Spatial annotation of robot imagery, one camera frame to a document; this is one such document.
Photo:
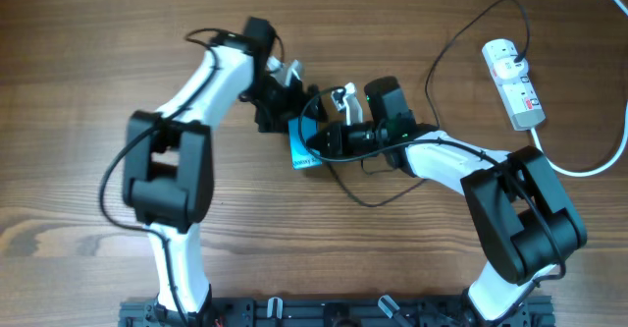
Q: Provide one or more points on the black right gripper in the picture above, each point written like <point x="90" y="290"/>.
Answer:
<point x="339" y="141"/>

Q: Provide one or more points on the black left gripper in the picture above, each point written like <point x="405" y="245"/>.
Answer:
<point x="289" y="111"/>

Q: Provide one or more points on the blue screen smartphone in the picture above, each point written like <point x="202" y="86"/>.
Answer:
<point x="301" y="159"/>

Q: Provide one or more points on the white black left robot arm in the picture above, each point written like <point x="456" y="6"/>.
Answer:
<point x="168" y="178"/>

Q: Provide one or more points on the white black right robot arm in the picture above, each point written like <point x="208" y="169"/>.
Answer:
<point x="525" y="221"/>

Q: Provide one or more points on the white charger adapter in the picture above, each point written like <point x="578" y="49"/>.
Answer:
<point x="507" y="70"/>

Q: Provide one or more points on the white power strip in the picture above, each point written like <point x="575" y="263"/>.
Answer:
<point x="520" y="100"/>

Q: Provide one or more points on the black mounting rail base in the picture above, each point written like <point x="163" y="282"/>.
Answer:
<point x="426" y="311"/>

